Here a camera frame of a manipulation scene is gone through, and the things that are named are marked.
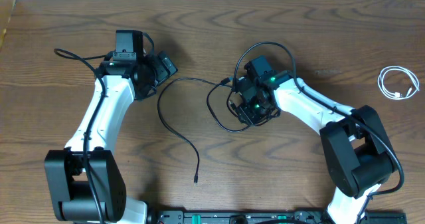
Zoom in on black USB cable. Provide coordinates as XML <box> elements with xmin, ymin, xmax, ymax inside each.
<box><xmin>157</xmin><ymin>76</ymin><xmax>223</xmax><ymax>185</ymax></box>
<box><xmin>206</xmin><ymin>76</ymin><xmax>253</xmax><ymax>133</ymax></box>

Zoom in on white USB cable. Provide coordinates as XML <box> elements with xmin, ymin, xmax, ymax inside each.
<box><xmin>377</xmin><ymin>65</ymin><xmax>420</xmax><ymax>101</ymax></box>

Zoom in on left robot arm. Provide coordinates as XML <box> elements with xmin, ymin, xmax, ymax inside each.
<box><xmin>44</xmin><ymin>30</ymin><xmax>178</xmax><ymax>223</ymax></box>

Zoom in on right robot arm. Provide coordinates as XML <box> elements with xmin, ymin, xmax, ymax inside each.
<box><xmin>231</xmin><ymin>56</ymin><xmax>400</xmax><ymax>223</ymax></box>

